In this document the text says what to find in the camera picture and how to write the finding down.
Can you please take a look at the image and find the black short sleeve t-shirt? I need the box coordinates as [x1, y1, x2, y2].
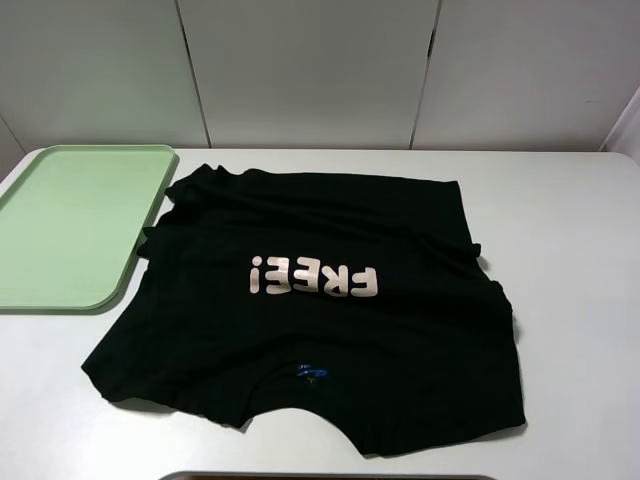
[82, 165, 526, 456]

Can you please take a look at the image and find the light green plastic tray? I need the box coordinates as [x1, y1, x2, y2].
[1, 145, 177, 311]

